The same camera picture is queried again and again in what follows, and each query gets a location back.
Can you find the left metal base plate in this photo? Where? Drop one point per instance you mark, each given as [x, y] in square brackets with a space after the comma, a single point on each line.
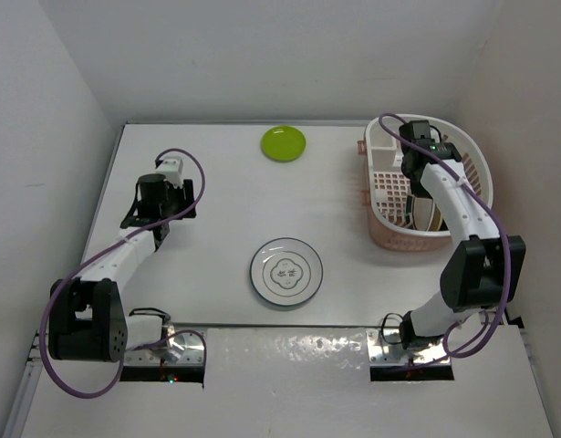
[182, 348]

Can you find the metal base plate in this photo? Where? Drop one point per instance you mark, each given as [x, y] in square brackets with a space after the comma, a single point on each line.
[182, 348]
[385, 351]

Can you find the white plastic dish rack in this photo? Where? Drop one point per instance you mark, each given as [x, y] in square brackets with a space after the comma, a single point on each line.
[476, 169]

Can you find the white plate green red rim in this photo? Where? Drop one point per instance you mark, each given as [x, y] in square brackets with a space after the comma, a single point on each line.
[419, 213]

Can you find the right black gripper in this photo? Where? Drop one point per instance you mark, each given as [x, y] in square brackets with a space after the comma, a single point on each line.
[420, 190]

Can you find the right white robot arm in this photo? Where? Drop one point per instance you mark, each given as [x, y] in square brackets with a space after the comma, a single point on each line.
[486, 262]

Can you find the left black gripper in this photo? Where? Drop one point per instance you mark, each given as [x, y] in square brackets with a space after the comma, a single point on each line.
[184, 194]

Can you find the lime green plate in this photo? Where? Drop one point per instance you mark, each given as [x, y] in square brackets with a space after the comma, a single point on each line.
[283, 143]

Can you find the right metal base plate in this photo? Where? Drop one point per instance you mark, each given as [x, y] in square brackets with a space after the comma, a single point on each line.
[385, 351]

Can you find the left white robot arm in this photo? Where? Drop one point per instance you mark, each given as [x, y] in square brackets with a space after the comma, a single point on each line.
[87, 321]

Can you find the clear glass patterned plate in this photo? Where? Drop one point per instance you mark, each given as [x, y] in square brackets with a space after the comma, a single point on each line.
[286, 272]

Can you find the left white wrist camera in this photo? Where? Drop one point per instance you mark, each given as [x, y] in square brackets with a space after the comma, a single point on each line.
[171, 169]

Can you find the beige plate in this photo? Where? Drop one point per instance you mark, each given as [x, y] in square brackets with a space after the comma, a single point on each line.
[436, 220]

